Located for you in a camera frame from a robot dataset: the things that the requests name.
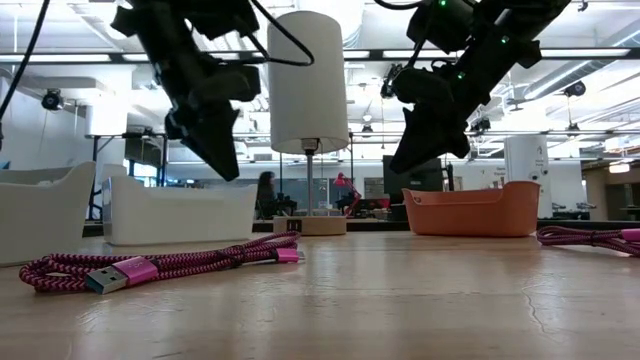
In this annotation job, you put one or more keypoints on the white round column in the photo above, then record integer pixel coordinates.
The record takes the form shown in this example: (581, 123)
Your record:
(527, 175)

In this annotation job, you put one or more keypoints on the black hanging camera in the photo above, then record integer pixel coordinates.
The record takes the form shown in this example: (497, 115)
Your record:
(52, 100)
(575, 89)
(480, 125)
(387, 87)

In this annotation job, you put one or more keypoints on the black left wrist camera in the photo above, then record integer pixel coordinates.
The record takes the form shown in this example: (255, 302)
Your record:
(235, 82)

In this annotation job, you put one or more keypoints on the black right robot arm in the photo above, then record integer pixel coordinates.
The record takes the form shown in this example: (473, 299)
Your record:
(500, 50)

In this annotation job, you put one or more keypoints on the person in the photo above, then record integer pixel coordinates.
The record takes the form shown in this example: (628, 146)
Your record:
(266, 192)

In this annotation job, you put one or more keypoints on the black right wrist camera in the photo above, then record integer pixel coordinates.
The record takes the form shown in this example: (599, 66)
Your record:
(420, 85)

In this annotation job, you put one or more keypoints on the black background table frame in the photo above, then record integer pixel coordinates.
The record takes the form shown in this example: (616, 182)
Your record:
(94, 150)

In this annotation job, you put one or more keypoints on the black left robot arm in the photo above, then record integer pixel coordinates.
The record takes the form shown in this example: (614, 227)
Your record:
(170, 50)

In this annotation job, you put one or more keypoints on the black monitor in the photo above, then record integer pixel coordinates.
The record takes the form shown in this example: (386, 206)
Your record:
(425, 180)

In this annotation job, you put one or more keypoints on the white shade wooden base lamp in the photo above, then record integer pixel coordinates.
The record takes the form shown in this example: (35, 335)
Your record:
(307, 75)

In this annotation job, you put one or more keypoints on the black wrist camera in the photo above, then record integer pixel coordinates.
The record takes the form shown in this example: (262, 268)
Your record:
(235, 82)
(420, 85)

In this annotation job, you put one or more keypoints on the white plastic bin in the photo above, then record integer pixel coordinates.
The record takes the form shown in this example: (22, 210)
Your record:
(180, 215)
(40, 220)

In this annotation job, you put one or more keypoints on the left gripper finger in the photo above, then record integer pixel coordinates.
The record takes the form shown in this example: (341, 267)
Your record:
(220, 150)
(177, 127)

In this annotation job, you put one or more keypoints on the orange plastic bin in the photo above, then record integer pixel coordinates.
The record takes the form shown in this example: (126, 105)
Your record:
(470, 215)

